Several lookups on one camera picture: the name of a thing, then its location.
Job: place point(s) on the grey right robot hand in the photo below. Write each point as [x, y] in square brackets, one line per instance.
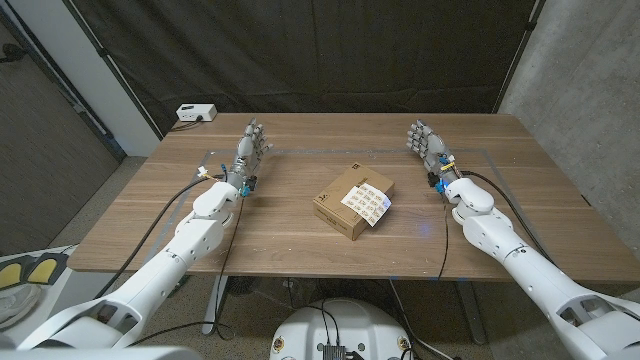
[434, 149]

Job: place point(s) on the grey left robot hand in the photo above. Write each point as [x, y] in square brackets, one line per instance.
[247, 155]

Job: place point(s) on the postage stamp sheet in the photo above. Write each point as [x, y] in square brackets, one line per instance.
[365, 202]

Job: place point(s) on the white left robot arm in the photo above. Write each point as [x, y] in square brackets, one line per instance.
[165, 265]

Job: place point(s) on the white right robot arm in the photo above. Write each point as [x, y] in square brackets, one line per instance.
[525, 265]

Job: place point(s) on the brown cardboard box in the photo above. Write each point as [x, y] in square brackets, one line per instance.
[337, 187]

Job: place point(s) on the white power strip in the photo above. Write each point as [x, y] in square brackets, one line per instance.
[196, 112]

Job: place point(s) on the black backdrop curtain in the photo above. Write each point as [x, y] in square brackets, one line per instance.
[300, 50]

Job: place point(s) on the black backdrop stand pole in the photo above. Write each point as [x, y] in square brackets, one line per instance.
[520, 52]
[105, 60]

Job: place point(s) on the grey table leg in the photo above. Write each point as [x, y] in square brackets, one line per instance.
[215, 305]
[470, 312]

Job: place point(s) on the white robot torso base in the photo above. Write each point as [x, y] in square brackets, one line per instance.
[360, 325]

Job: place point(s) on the black module on torso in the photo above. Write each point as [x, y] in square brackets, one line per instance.
[334, 352]

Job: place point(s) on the yellow black foot pedal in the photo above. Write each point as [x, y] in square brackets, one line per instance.
[45, 270]
[10, 275]

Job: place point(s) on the white sneaker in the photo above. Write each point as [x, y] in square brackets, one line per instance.
[17, 305]

